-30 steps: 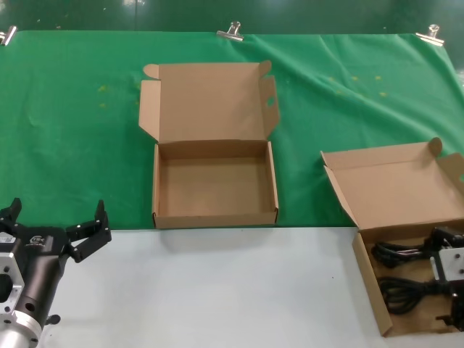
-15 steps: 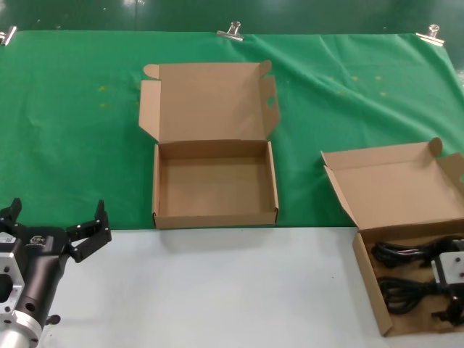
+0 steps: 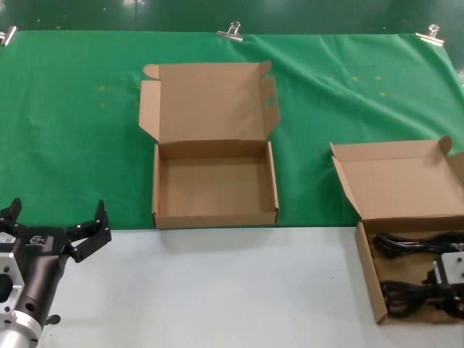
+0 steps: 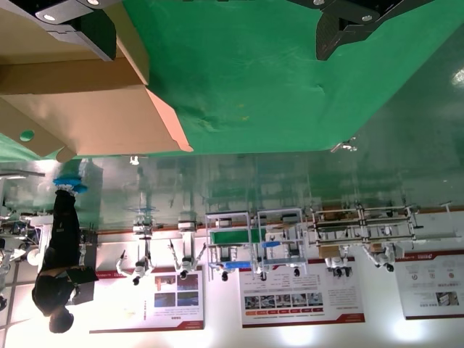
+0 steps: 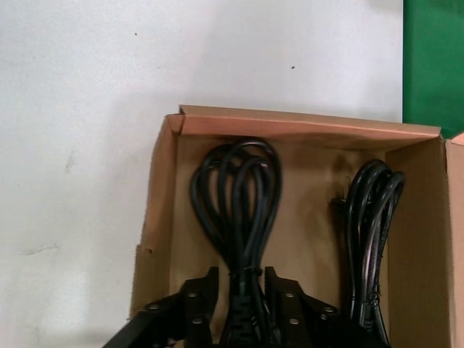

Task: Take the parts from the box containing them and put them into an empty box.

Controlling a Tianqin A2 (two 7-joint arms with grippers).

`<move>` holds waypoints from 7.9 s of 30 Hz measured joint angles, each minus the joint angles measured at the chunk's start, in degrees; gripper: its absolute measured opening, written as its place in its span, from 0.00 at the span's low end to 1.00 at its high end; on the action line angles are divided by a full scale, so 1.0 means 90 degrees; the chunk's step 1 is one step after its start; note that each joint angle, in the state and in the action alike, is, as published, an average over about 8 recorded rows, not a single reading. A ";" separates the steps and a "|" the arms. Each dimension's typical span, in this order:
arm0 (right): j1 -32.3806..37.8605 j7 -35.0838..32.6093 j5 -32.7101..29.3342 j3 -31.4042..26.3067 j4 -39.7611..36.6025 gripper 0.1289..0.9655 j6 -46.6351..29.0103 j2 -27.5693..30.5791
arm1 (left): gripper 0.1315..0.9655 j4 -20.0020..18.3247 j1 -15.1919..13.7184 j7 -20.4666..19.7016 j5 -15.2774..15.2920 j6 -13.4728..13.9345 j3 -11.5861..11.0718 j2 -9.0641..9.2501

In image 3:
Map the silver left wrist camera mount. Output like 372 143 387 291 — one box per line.
0 231 25 315

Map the brown cardboard mailer box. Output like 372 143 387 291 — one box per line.
138 59 282 230
329 136 464 326

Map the green table cloth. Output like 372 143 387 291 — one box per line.
0 30 464 231

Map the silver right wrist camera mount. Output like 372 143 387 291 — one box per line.
433 252 464 288

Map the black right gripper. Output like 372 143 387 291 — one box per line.
422 270 464 311

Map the black power cable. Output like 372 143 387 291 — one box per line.
380 280 464 317
372 231 464 259

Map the silver binder clip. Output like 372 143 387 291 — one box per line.
415 24 445 47
216 21 244 43
0 25 18 47

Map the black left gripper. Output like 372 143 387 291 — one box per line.
0 197 112 320

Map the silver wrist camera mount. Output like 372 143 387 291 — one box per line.
433 252 464 288
0 231 25 315

